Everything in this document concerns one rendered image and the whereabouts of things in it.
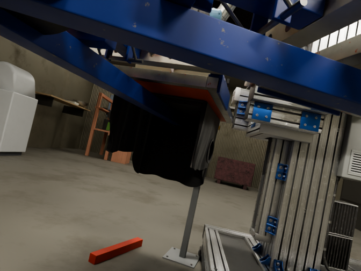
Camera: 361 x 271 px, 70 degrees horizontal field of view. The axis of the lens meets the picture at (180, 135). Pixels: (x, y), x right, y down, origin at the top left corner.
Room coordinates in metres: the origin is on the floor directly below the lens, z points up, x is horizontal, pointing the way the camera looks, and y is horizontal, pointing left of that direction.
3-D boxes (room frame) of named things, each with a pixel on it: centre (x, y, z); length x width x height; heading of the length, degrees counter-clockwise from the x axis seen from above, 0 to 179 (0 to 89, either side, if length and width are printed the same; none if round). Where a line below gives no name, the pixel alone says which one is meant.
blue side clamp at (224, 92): (1.01, -0.12, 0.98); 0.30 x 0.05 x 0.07; 164
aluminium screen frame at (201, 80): (1.32, 0.08, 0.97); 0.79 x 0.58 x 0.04; 164
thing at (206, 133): (1.32, -0.11, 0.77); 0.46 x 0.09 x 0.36; 164
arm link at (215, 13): (1.24, -0.02, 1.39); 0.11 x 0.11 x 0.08; 77
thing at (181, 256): (1.83, -0.19, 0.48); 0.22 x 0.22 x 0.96; 74
